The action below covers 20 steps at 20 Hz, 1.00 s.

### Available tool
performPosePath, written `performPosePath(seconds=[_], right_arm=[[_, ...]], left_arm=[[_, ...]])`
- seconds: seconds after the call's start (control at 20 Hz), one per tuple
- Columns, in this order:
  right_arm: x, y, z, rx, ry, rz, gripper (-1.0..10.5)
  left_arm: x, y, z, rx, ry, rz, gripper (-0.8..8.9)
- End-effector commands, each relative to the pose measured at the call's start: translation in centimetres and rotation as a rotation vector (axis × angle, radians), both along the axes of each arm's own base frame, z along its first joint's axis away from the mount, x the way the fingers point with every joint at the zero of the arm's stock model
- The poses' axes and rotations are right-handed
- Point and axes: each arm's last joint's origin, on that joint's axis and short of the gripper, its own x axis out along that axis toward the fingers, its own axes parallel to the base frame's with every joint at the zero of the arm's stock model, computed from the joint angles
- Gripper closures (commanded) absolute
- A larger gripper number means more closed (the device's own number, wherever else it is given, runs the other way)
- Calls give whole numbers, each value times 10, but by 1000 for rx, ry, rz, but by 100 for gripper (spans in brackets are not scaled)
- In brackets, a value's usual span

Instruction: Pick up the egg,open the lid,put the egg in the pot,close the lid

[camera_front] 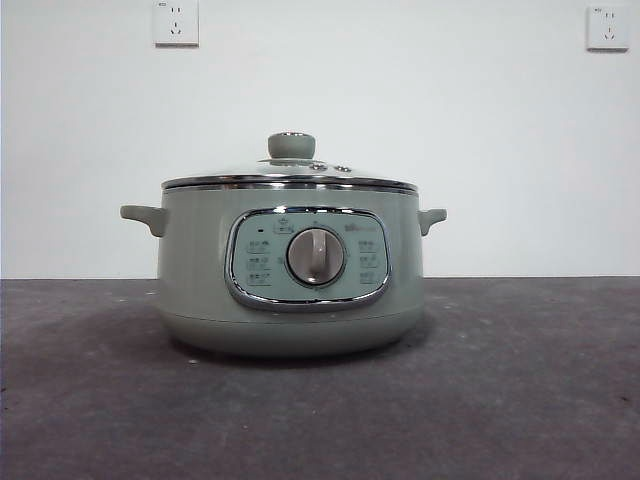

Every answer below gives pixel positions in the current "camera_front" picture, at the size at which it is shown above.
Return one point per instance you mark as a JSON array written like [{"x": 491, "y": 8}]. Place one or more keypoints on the white wall socket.
[
  {"x": 607, "y": 32},
  {"x": 175, "y": 30}
]

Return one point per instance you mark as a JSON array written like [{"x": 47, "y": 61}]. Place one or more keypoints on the glass lid with green knob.
[{"x": 292, "y": 146}]

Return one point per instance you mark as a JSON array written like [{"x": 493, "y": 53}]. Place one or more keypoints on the sage green electric cooking pot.
[{"x": 200, "y": 280}]

